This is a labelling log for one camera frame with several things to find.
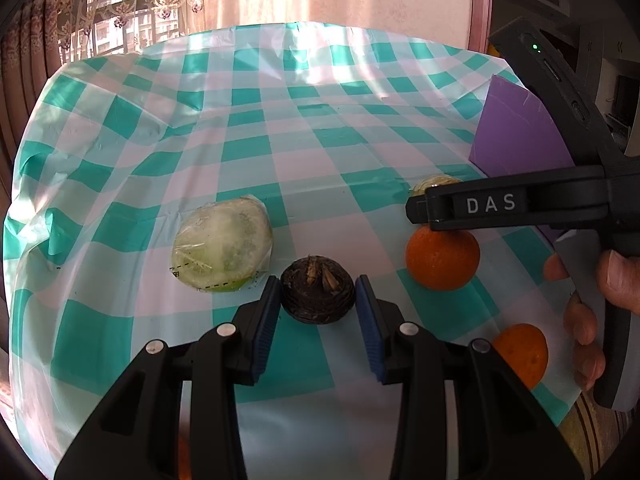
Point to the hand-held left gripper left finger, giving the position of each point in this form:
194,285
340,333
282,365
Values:
265,330

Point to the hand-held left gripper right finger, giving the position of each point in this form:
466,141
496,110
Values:
367,325

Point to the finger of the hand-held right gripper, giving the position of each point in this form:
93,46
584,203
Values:
550,195

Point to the dark water chestnut with sprout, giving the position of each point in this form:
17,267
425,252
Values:
317,292

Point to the purple cardboard box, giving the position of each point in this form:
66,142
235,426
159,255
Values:
520,130

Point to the plastic-wrapped green apple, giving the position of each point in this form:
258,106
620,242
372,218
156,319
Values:
222,245

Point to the small plastic-wrapped yellow-green apple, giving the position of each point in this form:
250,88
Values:
432,183

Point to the person's right hand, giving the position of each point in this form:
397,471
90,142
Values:
582,320

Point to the white cabinet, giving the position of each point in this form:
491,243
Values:
595,65

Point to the green white checked tablecloth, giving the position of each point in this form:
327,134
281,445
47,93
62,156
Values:
300,135

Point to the striped brown cloth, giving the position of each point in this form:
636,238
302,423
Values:
587,435

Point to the floral lace curtain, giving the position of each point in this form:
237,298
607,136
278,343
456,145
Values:
125,5

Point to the brown pleated curtain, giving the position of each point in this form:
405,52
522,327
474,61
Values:
20,60

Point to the pink door frame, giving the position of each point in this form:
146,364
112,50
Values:
481,0

